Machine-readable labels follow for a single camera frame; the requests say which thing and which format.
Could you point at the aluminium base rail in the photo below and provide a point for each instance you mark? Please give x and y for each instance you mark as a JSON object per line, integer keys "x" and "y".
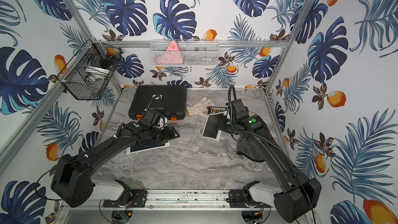
{"x": 194, "y": 200}

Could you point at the silver object in basket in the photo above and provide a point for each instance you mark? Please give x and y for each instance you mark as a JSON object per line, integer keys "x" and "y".
{"x": 95, "y": 75}

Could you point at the grey blue wiping cloth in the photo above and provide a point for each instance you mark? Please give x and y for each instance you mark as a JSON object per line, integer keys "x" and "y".
{"x": 244, "y": 148}

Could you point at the white knit work glove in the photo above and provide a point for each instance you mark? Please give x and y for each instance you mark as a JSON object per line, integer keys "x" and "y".
{"x": 200, "y": 108}

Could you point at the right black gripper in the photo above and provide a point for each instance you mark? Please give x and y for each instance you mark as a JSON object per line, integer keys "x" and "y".
{"x": 221, "y": 125}

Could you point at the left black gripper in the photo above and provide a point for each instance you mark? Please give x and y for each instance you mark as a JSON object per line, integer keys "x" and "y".
{"x": 168, "y": 131}

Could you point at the black plastic tool case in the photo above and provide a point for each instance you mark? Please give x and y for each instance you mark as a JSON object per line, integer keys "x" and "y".
{"x": 169, "y": 101}

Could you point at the clear mesh wall shelf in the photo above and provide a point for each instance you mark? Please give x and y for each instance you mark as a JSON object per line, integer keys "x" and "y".
{"x": 195, "y": 52}

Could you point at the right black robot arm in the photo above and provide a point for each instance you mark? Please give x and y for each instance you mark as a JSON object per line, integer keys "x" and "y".
{"x": 299, "y": 194}

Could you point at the pink triangular paper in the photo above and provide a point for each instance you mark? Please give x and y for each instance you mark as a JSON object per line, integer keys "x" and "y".
{"x": 172, "y": 55}

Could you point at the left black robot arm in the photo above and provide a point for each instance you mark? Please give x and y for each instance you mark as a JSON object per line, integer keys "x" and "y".
{"x": 72, "y": 178}

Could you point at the black screwdriver bit box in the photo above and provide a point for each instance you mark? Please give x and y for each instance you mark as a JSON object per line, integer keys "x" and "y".
{"x": 216, "y": 110}

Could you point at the black wire basket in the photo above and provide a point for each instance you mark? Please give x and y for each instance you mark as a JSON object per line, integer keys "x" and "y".
{"x": 95, "y": 54}

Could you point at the white drawing tablet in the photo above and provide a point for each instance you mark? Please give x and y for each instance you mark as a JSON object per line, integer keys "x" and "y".
{"x": 139, "y": 148}
{"x": 211, "y": 129}

